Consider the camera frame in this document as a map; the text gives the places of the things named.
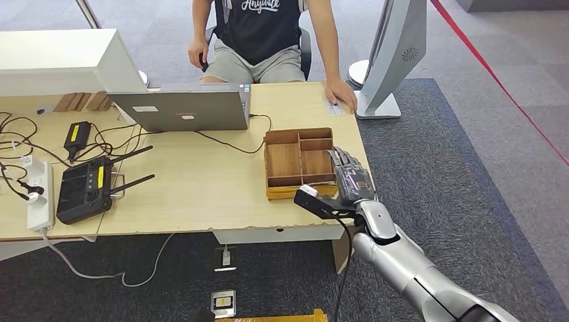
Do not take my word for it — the black looped cable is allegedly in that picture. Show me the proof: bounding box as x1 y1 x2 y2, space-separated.
0 111 72 168

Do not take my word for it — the white floor socket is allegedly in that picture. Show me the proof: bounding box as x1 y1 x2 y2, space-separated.
214 245 238 272

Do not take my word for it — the silver display on stand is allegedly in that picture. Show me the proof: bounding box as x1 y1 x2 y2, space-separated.
353 0 429 120

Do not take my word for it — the white round stand base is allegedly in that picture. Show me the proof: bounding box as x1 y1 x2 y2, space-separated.
348 60 370 89

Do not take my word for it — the white cabinet box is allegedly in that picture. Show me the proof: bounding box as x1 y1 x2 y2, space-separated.
0 28 148 98

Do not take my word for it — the person's right hand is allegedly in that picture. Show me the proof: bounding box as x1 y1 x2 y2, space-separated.
187 38 211 73

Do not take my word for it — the black adapter cable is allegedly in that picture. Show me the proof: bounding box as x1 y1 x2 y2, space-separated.
70 123 166 163

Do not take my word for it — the red floor tape line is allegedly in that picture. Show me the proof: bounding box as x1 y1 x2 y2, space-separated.
430 0 569 168

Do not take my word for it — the grey low platform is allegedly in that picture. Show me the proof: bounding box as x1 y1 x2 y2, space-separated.
456 0 569 13

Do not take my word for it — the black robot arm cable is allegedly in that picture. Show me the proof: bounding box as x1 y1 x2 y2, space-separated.
332 215 355 322

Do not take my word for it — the black power adapter yellow label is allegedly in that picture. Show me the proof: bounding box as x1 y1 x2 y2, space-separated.
63 121 93 156

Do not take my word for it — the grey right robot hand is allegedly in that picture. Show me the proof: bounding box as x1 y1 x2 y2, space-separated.
326 146 378 207

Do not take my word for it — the black laptop cable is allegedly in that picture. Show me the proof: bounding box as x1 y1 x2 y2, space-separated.
194 114 273 156

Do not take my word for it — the person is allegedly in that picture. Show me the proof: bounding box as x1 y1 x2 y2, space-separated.
187 0 359 115

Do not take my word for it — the wooden block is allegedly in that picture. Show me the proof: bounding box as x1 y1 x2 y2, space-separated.
85 91 113 112
53 92 93 113

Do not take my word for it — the silver floor plate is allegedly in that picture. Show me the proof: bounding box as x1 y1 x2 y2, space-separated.
210 290 238 319

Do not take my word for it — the black plug with cable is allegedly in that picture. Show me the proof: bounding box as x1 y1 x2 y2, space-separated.
0 160 46 202

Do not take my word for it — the person's left hand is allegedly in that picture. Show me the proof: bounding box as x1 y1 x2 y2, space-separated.
324 77 359 115

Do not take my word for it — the grey metal pole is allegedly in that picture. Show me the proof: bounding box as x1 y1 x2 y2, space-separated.
75 0 103 30

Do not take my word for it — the yellow cardboard box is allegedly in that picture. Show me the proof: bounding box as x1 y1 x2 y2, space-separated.
215 309 329 322

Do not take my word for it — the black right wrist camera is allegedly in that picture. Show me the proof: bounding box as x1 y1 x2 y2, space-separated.
293 185 356 220

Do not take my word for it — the grey laptop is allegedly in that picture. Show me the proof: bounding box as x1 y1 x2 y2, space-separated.
107 82 252 133

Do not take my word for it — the white power cable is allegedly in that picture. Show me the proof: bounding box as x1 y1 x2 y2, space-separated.
42 229 176 288

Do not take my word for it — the light wooden desk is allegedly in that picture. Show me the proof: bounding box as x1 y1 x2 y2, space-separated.
0 80 374 274

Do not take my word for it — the black remote controller with antennas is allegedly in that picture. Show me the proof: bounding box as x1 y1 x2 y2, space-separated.
56 146 156 226

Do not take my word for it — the white power strip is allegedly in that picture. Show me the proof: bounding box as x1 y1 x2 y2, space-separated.
26 160 56 232

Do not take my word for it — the wooden compartment tray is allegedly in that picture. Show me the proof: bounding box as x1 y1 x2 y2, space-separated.
263 127 341 202

